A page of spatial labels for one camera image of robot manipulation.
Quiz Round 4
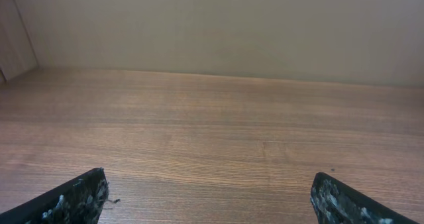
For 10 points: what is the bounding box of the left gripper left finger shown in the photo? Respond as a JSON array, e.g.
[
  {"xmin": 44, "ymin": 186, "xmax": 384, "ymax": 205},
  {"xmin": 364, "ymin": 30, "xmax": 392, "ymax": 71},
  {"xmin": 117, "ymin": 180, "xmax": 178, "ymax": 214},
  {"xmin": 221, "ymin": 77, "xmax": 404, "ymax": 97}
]
[{"xmin": 1, "ymin": 168, "xmax": 120, "ymax": 224}]

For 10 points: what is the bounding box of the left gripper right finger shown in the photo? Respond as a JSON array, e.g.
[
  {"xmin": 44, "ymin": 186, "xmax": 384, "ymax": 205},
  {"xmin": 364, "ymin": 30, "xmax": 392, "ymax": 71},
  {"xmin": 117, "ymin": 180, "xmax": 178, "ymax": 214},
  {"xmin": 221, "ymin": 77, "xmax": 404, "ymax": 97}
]
[{"xmin": 310, "ymin": 172, "xmax": 417, "ymax": 224}]

